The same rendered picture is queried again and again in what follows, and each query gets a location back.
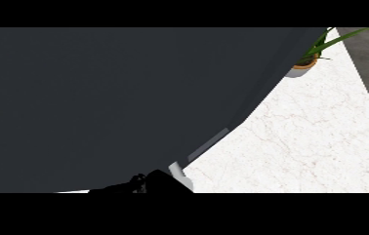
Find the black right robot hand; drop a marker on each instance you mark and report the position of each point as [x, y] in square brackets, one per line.
[158, 183]

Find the dark grey cabinet door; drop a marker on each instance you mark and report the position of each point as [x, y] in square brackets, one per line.
[119, 99]

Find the green potted plant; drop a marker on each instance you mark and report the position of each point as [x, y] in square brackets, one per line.
[311, 52]

